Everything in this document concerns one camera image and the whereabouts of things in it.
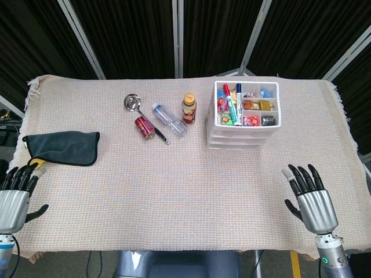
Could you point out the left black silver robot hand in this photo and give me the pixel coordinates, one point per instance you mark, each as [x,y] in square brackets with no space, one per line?
[13,207]

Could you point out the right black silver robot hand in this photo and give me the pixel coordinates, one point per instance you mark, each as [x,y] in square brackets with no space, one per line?
[316,208]

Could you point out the clear drawer with cotton balls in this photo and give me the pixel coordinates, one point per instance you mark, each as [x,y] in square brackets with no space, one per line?
[232,131]

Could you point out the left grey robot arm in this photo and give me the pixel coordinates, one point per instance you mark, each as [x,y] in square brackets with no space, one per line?
[4,255]

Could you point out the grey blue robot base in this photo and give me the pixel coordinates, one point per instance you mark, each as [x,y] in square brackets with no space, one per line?
[176,265]

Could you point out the clear plastic drawer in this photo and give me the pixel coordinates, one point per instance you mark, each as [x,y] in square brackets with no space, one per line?
[232,145]
[232,138]

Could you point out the white plastic drawer organizer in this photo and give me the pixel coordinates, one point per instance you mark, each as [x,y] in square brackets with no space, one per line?
[216,121]

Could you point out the yellow potato chip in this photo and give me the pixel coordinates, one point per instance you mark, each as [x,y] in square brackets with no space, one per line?
[37,162]

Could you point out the dark grey microfibre cloth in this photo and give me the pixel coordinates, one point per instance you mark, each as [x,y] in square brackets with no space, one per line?
[63,146]

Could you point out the metal table leg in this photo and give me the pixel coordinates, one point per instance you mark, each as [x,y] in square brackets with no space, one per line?
[257,265]

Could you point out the black snack packet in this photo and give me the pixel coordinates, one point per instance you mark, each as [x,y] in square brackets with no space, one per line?
[269,121]

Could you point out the red candy packet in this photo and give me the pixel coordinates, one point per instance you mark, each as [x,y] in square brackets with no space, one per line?
[250,121]

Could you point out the black folding screen panel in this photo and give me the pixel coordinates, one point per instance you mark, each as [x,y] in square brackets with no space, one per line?
[307,34]
[127,34]
[358,95]
[32,43]
[214,34]

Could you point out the blue small item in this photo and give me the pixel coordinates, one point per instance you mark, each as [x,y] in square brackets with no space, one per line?
[266,92]

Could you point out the blue cap marker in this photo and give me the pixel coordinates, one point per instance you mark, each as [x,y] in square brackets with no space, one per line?
[239,95]

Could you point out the beige woven tablecloth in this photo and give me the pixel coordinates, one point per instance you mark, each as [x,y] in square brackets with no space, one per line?
[179,188]

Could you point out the red cap marker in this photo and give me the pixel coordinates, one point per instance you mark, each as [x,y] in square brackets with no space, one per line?
[226,89]

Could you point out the red soda can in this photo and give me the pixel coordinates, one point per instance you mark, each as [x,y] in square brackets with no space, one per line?
[145,127]

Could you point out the milk tea bottle yellow cap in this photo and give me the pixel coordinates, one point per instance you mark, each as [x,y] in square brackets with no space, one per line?
[189,111]

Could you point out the clear plastic water bottle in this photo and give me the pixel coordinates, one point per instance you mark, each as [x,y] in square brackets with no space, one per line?
[169,118]

